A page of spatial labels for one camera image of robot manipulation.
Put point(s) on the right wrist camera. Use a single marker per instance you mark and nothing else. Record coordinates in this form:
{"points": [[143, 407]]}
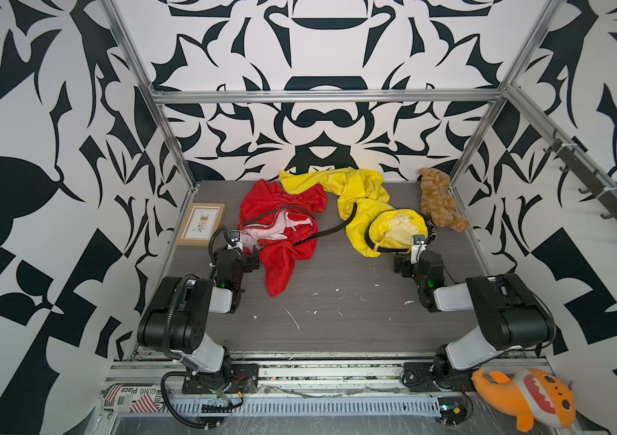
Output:
{"points": [[419, 244]]}

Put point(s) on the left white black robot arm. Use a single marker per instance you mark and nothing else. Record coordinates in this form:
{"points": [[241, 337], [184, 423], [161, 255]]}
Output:
{"points": [[175, 321]]}

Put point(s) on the black leather belt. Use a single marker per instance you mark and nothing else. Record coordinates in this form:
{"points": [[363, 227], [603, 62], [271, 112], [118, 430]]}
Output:
{"points": [[291, 223]]}

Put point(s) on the red white printed box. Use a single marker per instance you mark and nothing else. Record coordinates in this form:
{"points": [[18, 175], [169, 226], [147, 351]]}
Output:
{"points": [[133, 398]]}

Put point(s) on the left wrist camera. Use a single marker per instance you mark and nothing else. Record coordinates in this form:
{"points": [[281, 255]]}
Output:
{"points": [[234, 240]]}

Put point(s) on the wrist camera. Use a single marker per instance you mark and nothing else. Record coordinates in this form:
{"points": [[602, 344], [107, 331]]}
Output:
{"points": [[419, 244], [234, 240]]}

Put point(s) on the yellow trousers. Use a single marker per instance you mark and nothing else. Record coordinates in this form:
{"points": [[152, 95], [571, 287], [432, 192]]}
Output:
{"points": [[362, 187]]}

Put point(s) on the black belt on yellow trousers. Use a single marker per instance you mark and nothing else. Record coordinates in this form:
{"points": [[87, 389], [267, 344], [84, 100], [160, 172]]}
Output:
{"points": [[392, 231]]}

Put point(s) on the white cable duct strip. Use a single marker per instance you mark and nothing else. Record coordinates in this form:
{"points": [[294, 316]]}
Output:
{"points": [[428, 407]]}

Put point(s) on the wooden framed picture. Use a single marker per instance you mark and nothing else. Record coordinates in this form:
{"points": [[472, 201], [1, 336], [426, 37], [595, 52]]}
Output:
{"points": [[200, 223]]}

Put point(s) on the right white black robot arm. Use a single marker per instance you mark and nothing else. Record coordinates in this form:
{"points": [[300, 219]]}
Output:
{"points": [[509, 316]]}

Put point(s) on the red trousers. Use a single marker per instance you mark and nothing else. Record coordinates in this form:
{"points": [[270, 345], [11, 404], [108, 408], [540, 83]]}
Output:
{"points": [[279, 258]]}

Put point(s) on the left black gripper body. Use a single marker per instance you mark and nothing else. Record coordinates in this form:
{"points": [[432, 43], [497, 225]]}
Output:
{"points": [[249, 258]]}

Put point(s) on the small green circuit board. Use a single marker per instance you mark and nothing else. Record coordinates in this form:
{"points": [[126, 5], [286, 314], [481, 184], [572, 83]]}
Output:
{"points": [[452, 413]]}

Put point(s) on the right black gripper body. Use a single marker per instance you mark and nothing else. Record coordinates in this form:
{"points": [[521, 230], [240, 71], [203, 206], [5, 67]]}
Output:
{"points": [[405, 265]]}

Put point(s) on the brown teddy bear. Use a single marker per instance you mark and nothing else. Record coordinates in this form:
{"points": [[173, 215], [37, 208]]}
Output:
{"points": [[437, 203]]}

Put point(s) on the orange shark plush toy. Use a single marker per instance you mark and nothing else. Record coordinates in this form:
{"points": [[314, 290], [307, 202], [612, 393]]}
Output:
{"points": [[530, 396]]}

